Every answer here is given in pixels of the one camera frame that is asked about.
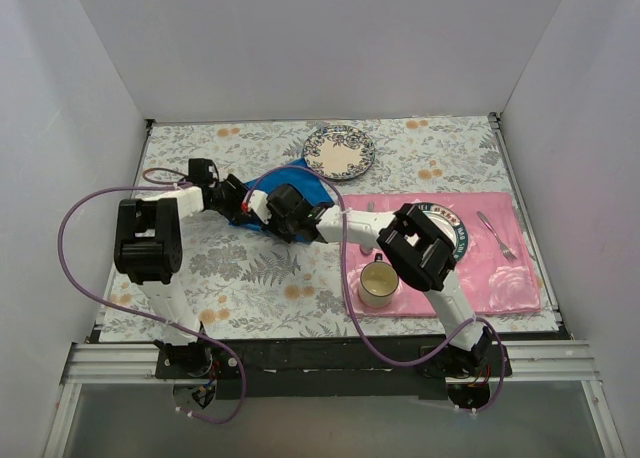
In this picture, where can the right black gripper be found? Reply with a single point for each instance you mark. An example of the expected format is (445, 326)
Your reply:
(273, 220)

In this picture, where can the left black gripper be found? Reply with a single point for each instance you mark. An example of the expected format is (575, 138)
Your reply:
(240, 206)

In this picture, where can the blue cloth napkin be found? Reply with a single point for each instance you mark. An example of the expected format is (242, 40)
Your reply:
(296, 173)

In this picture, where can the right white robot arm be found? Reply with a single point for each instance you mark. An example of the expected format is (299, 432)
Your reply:
(421, 254)

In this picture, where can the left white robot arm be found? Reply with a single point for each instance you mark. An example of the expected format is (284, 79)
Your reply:
(148, 241)

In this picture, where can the silver spoon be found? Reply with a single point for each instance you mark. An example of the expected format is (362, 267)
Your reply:
(368, 250)

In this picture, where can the blue floral plate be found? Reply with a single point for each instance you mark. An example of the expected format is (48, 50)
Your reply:
(339, 152)

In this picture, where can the floral tablecloth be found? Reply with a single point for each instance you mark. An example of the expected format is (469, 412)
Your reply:
(245, 285)

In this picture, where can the cream enamel mug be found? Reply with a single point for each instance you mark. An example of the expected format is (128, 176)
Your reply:
(377, 283)

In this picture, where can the green rimmed white plate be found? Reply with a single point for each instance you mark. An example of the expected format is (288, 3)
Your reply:
(450, 224)

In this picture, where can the pink placemat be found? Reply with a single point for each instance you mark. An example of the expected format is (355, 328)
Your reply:
(492, 285)

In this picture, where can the silver fork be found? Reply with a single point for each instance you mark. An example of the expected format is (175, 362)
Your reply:
(504, 249)

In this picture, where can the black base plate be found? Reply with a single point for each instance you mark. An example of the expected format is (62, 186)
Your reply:
(328, 367)

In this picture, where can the aluminium frame rail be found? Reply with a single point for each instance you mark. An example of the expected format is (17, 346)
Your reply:
(131, 363)

